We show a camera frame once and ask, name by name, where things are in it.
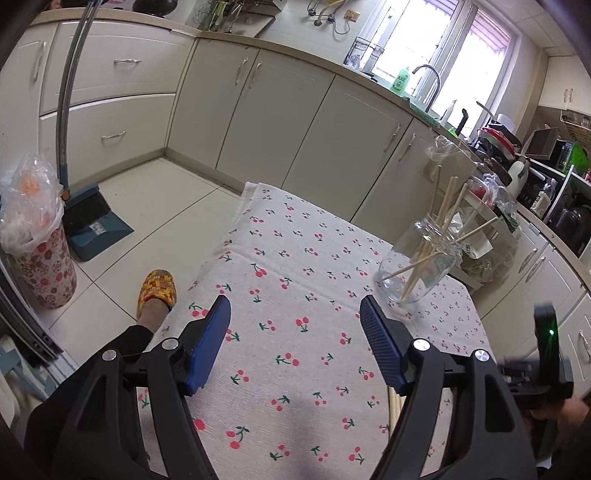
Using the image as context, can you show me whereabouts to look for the blue dustpan with brush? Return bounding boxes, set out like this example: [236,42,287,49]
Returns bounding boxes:
[62,184,134,262]

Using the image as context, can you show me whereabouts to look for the stacked dishes with red lid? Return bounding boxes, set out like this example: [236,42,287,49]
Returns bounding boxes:
[478,121,522,160]

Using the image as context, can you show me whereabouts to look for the cherry print tablecloth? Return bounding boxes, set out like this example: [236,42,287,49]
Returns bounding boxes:
[133,181,493,480]

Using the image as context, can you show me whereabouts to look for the floral trash bin with bag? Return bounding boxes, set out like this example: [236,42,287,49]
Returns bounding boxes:
[1,153,77,309]

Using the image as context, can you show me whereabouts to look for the upper wall cabinets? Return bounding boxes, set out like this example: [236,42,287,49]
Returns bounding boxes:
[538,56,591,115]

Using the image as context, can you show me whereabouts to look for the long metal broom handle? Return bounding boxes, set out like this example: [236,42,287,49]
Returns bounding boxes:
[55,0,103,201]

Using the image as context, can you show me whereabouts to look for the kitchen window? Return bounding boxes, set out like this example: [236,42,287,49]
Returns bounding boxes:
[361,1,516,138]

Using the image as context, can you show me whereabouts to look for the chrome kitchen faucet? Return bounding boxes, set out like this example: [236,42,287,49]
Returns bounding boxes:
[412,64,442,113]

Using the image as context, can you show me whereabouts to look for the clear glass jar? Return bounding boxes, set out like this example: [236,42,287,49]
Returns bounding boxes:
[376,215,461,307]

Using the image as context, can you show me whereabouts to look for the wall-mounted utensil rack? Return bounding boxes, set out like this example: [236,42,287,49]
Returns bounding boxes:
[186,0,287,38]

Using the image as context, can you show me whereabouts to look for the wooden chopstick in pile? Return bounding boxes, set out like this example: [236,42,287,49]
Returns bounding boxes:
[388,387,404,436]

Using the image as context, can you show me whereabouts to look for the lower cabinet run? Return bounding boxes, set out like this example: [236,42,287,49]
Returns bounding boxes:
[1,8,590,393]

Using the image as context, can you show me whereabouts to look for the green dish soap bottle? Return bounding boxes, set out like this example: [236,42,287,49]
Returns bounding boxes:
[391,68,411,95]

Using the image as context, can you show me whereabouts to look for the black wok on stove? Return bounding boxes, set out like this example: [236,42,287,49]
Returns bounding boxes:
[132,0,178,17]

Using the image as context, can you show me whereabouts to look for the yellow patterned slipper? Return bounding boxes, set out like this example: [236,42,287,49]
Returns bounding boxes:
[136,269,177,317]

